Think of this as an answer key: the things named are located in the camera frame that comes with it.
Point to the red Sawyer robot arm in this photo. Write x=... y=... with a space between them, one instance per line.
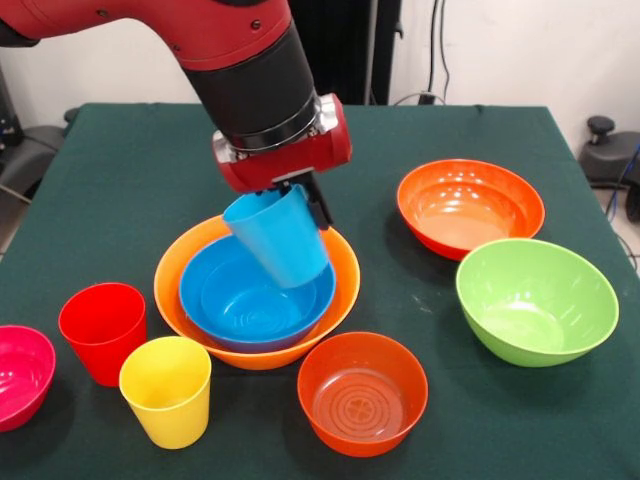
x=225 y=50

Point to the small red bowl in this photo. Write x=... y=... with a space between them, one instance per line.
x=362 y=365

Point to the wide red bowl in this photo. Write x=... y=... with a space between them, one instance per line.
x=470 y=225

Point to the pink bowl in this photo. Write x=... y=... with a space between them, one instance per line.
x=22 y=375

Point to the large orange bowl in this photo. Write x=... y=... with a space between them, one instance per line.
x=260 y=357

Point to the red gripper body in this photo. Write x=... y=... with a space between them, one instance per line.
x=300 y=157

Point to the green bowl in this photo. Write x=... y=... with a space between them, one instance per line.
x=535 y=300

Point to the small blue bowl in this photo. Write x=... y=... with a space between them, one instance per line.
x=240 y=305

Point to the yellow cup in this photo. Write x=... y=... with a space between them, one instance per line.
x=167 y=400

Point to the dark green tablecloth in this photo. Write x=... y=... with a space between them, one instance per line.
x=450 y=425

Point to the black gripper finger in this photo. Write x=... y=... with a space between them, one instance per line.
x=282 y=188
x=317 y=202

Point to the red cup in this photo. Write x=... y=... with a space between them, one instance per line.
x=102 y=345

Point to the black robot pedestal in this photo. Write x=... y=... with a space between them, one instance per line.
x=360 y=50

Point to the blue cup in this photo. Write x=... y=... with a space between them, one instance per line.
x=280 y=240

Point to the black caster base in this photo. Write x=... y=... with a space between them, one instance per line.
x=35 y=145
x=607 y=155

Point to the large blue bowl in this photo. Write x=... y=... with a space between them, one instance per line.
x=195 y=295

